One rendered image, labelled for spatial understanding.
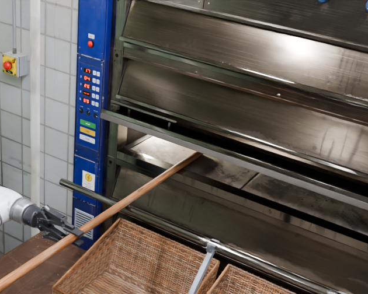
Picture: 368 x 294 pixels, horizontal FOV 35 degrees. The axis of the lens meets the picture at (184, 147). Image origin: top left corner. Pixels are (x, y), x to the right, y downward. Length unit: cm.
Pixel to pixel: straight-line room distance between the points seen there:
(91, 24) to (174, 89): 46
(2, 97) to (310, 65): 164
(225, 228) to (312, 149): 57
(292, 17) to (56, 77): 119
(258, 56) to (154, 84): 51
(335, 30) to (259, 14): 29
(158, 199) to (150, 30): 77
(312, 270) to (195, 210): 56
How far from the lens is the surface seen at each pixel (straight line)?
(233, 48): 226
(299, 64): 217
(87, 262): 272
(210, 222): 257
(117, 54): 255
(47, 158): 302
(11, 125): 313
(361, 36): 210
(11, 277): 188
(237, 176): 260
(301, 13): 215
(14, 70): 289
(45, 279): 287
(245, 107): 231
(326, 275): 244
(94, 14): 255
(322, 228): 236
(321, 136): 222
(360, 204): 210
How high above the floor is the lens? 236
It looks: 25 degrees down
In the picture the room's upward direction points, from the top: 7 degrees clockwise
